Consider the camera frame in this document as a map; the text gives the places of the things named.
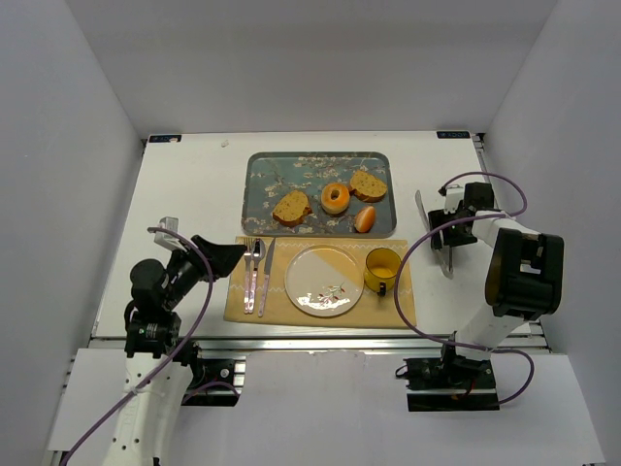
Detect metal serving tongs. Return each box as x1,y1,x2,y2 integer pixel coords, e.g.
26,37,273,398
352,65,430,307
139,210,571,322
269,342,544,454
414,190,453,280

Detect bread slice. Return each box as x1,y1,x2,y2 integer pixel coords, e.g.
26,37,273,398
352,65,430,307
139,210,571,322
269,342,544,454
349,170,388,203
272,190,312,227

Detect orange glazed bagel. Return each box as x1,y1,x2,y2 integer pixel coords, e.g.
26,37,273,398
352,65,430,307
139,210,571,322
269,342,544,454
320,183,350,215

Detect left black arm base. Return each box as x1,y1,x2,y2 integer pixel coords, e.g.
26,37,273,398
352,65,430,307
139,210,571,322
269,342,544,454
181,343,245,408

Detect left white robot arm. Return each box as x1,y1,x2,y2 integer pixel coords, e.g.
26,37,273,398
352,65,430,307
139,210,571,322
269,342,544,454
103,235,245,465

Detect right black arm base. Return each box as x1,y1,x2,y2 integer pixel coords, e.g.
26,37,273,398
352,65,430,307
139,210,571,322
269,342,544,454
395,358,500,413

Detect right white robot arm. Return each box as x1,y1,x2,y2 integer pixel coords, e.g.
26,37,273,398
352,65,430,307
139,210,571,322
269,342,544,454
427,182,564,367

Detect yellow mug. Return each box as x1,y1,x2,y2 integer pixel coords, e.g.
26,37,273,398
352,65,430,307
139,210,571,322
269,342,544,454
364,248,401,297

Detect small orange bun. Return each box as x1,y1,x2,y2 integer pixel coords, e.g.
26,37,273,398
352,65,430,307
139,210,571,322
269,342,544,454
354,206,376,233

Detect right blue corner label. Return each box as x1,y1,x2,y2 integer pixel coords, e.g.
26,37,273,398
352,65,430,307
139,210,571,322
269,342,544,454
436,130,471,139

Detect blue corner label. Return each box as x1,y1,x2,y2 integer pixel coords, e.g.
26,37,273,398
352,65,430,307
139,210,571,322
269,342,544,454
148,134,182,144
436,130,471,139

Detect cream plate with branch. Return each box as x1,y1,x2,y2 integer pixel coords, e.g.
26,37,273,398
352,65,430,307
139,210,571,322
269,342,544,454
284,245,365,318

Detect floral blue serving tray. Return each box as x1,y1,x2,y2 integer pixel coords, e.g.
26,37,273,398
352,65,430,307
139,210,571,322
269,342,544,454
242,151,397,238

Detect left blue corner label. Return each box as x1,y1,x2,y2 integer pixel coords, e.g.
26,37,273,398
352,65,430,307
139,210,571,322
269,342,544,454
148,134,182,144

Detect silver fork pink handle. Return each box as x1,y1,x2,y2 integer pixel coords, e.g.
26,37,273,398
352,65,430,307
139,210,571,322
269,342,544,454
244,237,255,313

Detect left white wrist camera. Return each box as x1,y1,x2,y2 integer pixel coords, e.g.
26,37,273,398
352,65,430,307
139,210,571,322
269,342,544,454
154,216,181,251

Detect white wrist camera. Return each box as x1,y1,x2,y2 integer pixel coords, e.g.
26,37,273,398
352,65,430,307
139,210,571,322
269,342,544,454
439,184,465,214
154,216,181,251

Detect silver spoon pink handle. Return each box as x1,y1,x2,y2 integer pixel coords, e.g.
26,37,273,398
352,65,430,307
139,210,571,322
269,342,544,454
246,238,266,314

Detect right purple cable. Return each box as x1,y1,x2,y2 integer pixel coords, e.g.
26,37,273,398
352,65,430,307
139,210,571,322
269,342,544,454
393,171,536,407

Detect purple cable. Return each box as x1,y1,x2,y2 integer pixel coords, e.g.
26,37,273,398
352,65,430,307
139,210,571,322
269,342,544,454
393,171,536,407
58,225,241,466

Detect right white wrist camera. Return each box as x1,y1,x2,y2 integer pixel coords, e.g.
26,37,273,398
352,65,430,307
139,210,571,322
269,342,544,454
439,184,465,214

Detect silver knife pink handle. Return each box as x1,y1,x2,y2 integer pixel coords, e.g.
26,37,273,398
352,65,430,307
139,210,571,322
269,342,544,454
257,238,277,317

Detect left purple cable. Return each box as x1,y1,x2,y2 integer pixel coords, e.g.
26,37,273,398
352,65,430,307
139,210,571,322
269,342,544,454
58,225,241,466

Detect aluminium front rail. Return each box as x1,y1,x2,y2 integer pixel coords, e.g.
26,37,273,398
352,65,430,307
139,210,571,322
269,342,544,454
88,335,549,351

